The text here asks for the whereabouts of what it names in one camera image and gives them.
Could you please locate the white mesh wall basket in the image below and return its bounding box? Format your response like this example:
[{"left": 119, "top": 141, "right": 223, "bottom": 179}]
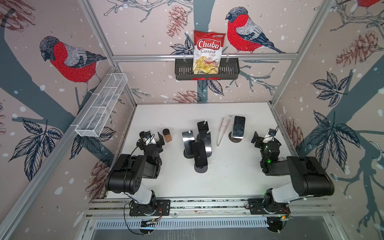
[{"left": 75, "top": 73, "right": 128, "bottom": 138}]

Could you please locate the Chuba cassava chips bag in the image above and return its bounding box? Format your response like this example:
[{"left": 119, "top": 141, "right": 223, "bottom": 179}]
[{"left": 193, "top": 31, "right": 226, "bottom": 74}]

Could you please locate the black wire wall basket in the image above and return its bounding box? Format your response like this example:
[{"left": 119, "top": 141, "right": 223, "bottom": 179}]
[{"left": 175, "top": 58, "right": 240, "bottom": 81}]

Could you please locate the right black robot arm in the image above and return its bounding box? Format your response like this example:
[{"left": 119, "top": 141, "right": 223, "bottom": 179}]
[{"left": 251, "top": 129, "right": 335, "bottom": 214}]

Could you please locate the black phone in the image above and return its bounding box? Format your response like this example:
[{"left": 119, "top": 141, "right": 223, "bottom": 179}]
[
  {"left": 192, "top": 141, "right": 208, "bottom": 168},
  {"left": 232, "top": 116, "right": 246, "bottom": 139},
  {"left": 182, "top": 130, "right": 195, "bottom": 159}
]

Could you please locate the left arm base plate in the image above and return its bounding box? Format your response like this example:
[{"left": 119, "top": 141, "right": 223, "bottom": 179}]
[{"left": 129, "top": 200, "right": 171, "bottom": 217}]

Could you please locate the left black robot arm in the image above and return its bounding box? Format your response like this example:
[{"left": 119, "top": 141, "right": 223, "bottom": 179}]
[{"left": 105, "top": 131, "right": 165, "bottom": 216}]

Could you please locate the orange spice jar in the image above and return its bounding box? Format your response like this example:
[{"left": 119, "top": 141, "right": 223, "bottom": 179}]
[{"left": 163, "top": 129, "right": 172, "bottom": 143}]

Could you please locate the aluminium rail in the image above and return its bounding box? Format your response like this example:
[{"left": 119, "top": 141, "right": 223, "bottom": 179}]
[{"left": 85, "top": 196, "right": 336, "bottom": 219}]

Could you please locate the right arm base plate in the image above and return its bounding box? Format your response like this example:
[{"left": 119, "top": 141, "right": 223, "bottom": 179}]
[{"left": 245, "top": 198, "right": 291, "bottom": 215}]

